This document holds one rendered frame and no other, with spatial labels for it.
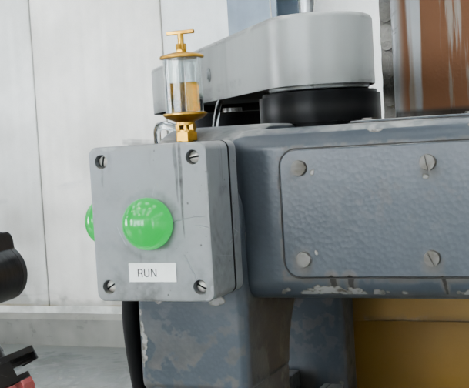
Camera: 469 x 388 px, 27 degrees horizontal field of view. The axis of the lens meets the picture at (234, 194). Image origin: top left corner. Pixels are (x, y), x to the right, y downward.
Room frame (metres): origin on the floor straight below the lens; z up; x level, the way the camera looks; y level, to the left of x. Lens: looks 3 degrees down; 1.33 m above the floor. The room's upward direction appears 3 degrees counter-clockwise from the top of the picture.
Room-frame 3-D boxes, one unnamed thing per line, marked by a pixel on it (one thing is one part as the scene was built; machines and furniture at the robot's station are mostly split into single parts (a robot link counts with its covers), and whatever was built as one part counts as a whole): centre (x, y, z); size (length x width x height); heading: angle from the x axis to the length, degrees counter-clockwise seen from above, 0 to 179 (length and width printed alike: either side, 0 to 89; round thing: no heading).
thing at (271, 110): (0.72, -0.07, 1.35); 0.09 x 0.09 x 0.03
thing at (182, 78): (0.63, 0.03, 1.37); 0.03 x 0.02 x 0.03; 68
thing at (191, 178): (0.57, 0.04, 1.28); 0.08 x 0.05 x 0.09; 68
